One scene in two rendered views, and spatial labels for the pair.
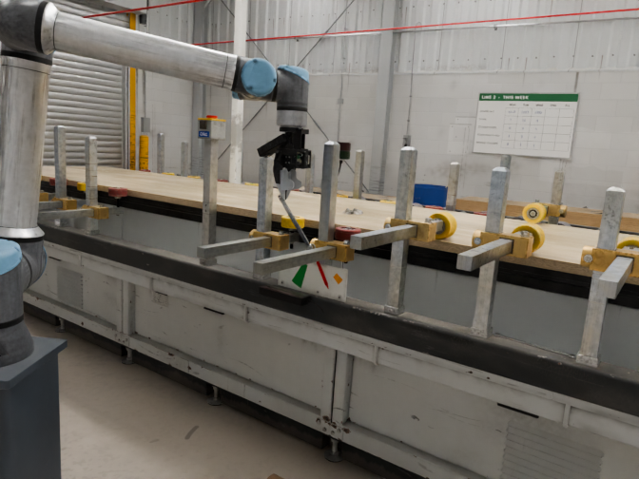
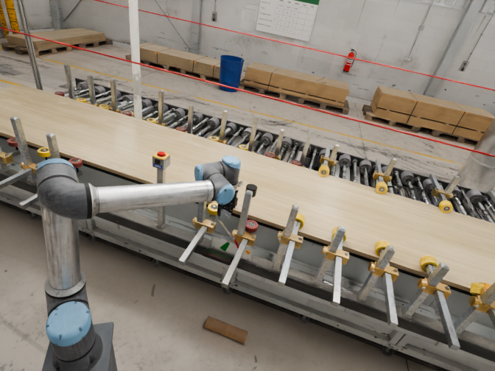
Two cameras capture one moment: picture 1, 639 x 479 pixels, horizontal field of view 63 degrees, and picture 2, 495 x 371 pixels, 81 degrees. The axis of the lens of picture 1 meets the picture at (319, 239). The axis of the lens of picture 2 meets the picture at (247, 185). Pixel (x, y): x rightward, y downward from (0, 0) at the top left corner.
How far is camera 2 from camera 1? 1.09 m
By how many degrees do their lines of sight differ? 32
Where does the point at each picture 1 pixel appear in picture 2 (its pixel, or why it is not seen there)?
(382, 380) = not seen: hidden behind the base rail
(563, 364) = (352, 301)
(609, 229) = (384, 262)
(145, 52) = (160, 203)
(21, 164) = (71, 258)
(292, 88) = (233, 175)
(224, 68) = (207, 197)
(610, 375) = (370, 307)
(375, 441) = (250, 290)
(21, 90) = (64, 223)
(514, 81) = not seen: outside the picture
